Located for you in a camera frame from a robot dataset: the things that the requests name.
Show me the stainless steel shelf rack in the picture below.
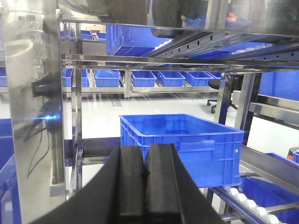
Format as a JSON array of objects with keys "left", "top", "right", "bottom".
[{"left": 0, "top": 0, "right": 299, "bottom": 223}]

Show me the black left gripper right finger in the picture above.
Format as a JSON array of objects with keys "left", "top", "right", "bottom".
[{"left": 145, "top": 144, "right": 224, "bottom": 224}]

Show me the small blue parts bin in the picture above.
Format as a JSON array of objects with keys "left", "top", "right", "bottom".
[
  {"left": 157, "top": 71, "right": 185, "bottom": 87},
  {"left": 94, "top": 70, "right": 121, "bottom": 87},
  {"left": 132, "top": 71, "right": 157, "bottom": 87},
  {"left": 182, "top": 72, "right": 213, "bottom": 87}
]

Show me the blue crate on lower shelf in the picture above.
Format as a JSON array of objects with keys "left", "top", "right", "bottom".
[{"left": 239, "top": 153, "right": 299, "bottom": 224}]

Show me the white roller track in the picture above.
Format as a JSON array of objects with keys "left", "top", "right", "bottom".
[{"left": 225, "top": 187, "right": 283, "bottom": 224}]

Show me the large blue plastic crate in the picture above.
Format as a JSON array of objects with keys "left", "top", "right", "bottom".
[{"left": 120, "top": 114, "right": 244, "bottom": 188}]

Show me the blue crate on shelf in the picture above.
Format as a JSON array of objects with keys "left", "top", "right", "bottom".
[
  {"left": 106, "top": 24, "right": 171, "bottom": 56},
  {"left": 239, "top": 153, "right": 299, "bottom": 224}
]

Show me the blue crate on upper shelf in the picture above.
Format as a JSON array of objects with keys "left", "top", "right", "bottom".
[{"left": 106, "top": 24, "right": 171, "bottom": 56}]

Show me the black office chair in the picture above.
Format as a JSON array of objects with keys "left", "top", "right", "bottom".
[{"left": 208, "top": 73, "right": 238, "bottom": 110}]

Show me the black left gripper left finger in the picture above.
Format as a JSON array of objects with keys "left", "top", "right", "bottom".
[{"left": 33, "top": 146, "right": 144, "bottom": 224}]

